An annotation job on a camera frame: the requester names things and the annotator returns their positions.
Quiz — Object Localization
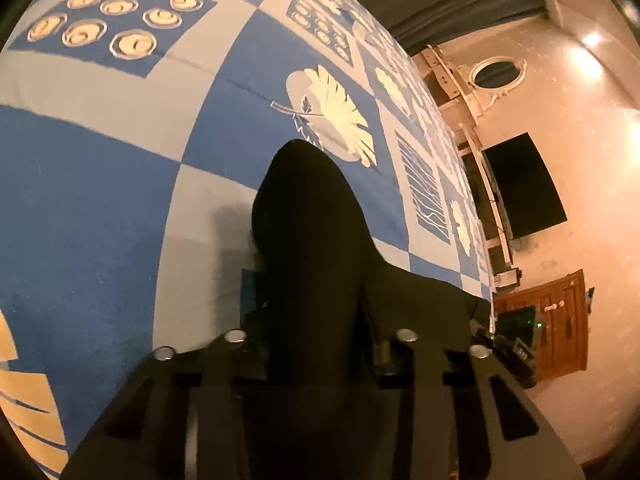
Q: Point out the blue patterned bed sheet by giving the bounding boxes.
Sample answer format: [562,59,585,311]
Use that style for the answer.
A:
[0,0,496,480]

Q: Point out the dark green curtain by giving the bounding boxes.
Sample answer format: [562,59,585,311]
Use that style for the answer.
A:
[320,0,556,56]

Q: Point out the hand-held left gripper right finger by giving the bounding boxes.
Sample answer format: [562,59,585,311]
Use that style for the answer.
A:
[369,327,586,480]

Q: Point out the white dressing table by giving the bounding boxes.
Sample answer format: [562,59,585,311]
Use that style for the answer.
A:
[414,44,483,123]

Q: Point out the black pants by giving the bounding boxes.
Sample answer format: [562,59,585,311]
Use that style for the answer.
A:
[240,139,495,480]

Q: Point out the oval white vanity mirror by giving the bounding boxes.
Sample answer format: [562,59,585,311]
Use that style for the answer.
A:
[471,56,527,90]

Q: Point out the brown wooden door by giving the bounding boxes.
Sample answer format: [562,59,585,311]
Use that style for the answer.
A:
[494,269,590,386]

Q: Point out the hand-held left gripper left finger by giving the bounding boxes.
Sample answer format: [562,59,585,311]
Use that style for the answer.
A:
[60,269,272,480]

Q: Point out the black television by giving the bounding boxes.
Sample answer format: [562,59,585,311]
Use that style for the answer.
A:
[482,132,568,238]

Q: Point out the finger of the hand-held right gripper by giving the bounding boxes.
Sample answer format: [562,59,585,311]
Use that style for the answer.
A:
[469,319,507,357]

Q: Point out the white television console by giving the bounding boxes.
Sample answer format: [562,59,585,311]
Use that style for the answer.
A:
[457,124,522,288]

